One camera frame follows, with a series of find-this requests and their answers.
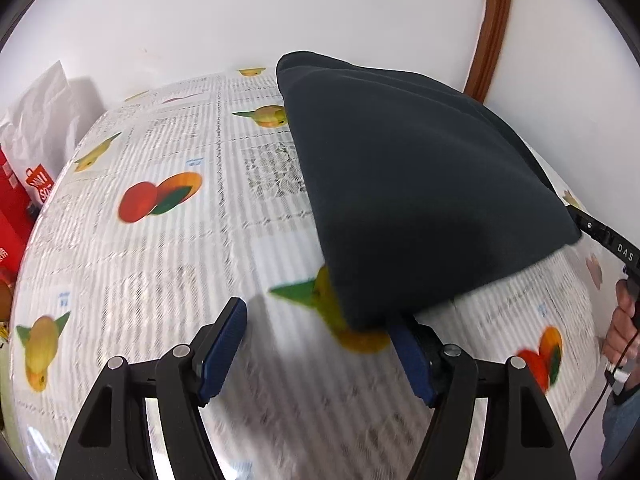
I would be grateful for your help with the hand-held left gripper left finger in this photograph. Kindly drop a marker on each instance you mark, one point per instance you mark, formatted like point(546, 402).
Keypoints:
point(222, 347)

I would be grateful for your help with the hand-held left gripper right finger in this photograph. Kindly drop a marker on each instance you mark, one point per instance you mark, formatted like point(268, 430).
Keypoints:
point(412, 360)

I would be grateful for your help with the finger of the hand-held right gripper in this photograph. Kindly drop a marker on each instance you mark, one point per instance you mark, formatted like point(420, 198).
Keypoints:
point(587, 222)

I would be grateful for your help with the black sweatshirt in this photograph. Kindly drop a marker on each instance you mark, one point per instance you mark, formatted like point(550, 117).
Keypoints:
point(415, 175)

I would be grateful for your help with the person's right hand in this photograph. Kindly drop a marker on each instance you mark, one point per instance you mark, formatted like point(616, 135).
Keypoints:
point(620, 330)

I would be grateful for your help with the fruit print tablecloth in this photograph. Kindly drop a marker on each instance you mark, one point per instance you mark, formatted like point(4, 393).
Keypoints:
point(165, 260)

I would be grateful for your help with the person's blue jeans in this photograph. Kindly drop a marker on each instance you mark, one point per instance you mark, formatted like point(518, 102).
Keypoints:
point(620, 435)

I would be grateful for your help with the red cardboard box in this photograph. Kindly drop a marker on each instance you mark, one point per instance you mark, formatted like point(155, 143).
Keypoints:
point(11, 220)

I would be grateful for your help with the white plastic bag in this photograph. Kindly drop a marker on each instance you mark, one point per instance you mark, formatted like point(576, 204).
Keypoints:
point(42, 120)

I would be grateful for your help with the brown wooden door frame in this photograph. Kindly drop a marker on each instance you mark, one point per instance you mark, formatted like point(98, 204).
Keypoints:
point(492, 30)

